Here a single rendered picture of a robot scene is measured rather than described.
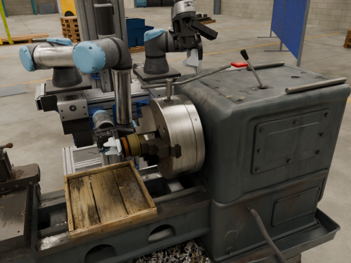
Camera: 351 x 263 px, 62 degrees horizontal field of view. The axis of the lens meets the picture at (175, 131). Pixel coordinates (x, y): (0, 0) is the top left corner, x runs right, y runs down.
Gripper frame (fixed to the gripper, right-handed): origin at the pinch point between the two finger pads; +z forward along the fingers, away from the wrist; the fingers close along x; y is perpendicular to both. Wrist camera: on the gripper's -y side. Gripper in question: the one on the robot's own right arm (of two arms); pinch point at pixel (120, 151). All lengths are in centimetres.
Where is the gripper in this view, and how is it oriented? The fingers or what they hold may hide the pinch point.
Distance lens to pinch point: 107.7
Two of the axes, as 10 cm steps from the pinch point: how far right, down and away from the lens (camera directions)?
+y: -9.3, 1.9, -3.1
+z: 3.6, 4.1, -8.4
